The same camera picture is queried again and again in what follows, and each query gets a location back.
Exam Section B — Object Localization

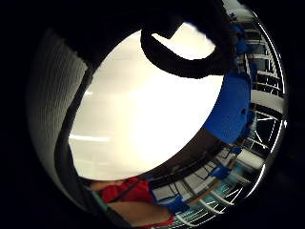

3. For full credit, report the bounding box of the the person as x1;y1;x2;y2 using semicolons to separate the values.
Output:
90;176;176;229

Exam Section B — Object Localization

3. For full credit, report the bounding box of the white desk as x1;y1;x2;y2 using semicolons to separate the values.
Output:
152;183;179;202
251;89;286;115

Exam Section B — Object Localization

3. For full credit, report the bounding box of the large blue chair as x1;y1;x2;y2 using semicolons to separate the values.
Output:
202;71;255;145

